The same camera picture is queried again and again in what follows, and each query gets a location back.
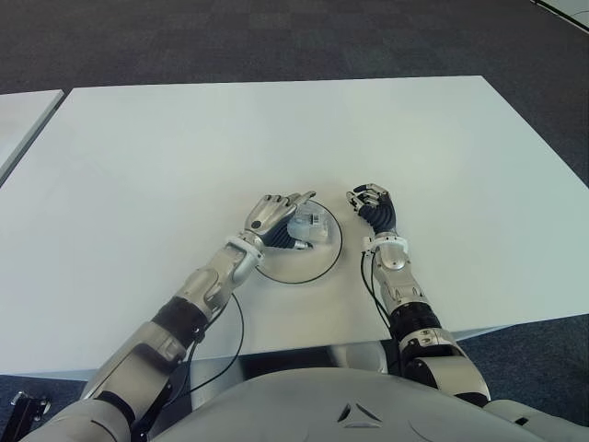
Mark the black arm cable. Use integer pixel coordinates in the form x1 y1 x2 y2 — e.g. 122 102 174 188
182 292 246 398
360 250 402 366

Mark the white plate with black rim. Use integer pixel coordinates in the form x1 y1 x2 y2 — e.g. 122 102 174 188
252 197 344 285

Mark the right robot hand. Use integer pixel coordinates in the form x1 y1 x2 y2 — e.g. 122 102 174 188
344 181 398 237

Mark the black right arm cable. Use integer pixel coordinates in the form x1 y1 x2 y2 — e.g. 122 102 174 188
360 250 402 366

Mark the black metal bracket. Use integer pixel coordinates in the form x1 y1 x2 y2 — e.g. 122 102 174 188
4 389 51 436

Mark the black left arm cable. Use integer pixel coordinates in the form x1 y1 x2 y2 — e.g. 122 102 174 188
182 292 246 398

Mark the clear plastic water bottle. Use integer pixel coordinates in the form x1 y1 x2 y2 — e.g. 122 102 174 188
285 204 333 245

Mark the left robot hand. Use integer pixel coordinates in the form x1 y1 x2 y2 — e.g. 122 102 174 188
242 190 318 252

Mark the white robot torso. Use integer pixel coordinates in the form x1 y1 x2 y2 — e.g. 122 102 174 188
17 366 589 442

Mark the white neighbouring table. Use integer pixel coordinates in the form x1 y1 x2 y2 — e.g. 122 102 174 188
535 0 589 25
0 89 65 186

